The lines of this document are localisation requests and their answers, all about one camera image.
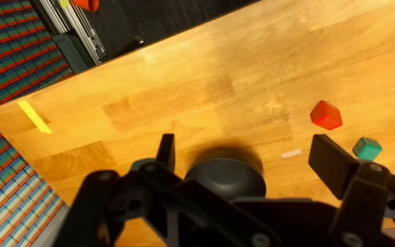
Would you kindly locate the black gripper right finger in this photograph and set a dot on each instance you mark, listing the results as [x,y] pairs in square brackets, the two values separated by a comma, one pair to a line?
[334,166]

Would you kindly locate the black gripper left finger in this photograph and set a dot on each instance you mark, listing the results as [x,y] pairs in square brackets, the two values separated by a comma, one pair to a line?
[97,206]

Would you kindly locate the green cube block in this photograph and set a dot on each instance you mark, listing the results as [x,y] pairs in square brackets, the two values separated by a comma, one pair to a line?
[366,149]

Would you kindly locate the dark grey bowl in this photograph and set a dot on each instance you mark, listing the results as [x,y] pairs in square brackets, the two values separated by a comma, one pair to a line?
[226,177]

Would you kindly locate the small white tape piece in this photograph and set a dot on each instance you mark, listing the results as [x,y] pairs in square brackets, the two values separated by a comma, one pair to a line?
[290,154]

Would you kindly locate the red cube block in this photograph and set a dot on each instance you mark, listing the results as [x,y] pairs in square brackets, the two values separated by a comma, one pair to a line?
[325,116]

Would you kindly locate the yellow tape strip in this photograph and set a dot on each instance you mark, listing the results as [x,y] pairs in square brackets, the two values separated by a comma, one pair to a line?
[34,117]

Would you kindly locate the dark grey base block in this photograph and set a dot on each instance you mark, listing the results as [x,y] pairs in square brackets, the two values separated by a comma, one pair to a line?
[71,52]

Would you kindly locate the orange red object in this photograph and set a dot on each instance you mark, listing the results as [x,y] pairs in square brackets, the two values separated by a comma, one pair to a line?
[87,4]

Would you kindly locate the black panel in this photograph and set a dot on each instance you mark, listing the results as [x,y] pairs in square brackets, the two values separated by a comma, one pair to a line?
[174,18]

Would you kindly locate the aluminium profile rail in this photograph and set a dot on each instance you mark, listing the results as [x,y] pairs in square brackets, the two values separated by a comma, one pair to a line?
[75,28]

